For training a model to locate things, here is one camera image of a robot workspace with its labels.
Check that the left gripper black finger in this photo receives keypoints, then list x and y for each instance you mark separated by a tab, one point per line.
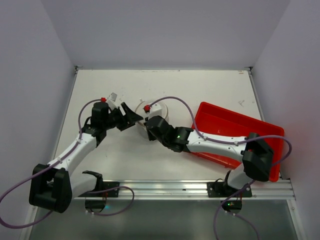
133	118
126	109

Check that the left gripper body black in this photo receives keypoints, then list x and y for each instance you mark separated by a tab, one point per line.
116	119

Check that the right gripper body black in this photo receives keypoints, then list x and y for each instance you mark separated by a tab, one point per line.
152	133

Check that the white mesh laundry bag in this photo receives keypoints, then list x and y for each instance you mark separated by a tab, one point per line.
139	110

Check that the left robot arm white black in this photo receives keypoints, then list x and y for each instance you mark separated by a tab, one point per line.
52	186

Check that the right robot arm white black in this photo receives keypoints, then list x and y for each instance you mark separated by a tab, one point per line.
253	153

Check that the red plastic tray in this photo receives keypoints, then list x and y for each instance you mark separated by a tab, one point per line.
216	120

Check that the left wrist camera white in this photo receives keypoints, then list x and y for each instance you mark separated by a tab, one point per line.
111	100

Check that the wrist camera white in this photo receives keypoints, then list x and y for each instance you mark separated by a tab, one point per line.
152	111
111	100

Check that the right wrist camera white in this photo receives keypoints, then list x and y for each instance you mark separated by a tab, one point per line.
152	111

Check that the aluminium mounting rail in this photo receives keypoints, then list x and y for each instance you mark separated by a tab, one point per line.
198	190

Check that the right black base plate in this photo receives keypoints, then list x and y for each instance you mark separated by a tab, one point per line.
219	189

